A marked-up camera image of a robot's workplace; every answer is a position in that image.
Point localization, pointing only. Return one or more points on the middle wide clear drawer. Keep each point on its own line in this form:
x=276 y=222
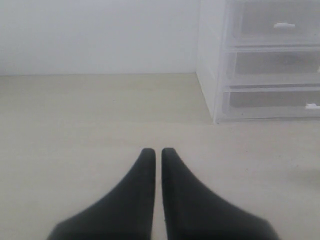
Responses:
x=267 y=67

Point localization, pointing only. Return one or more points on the top left clear drawer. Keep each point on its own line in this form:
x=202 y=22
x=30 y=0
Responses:
x=273 y=22

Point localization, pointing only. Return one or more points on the white plastic drawer cabinet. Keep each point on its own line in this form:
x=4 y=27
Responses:
x=212 y=48

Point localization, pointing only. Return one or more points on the wide clear drawer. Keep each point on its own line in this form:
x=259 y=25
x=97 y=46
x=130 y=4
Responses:
x=267 y=67
x=271 y=104

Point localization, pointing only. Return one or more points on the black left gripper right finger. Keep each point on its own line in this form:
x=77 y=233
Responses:
x=193 y=212

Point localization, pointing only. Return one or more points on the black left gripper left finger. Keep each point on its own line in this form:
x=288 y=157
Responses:
x=125 y=213

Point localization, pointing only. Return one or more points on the bottom wide clear drawer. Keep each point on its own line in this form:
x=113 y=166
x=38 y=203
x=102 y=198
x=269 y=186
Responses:
x=271 y=104

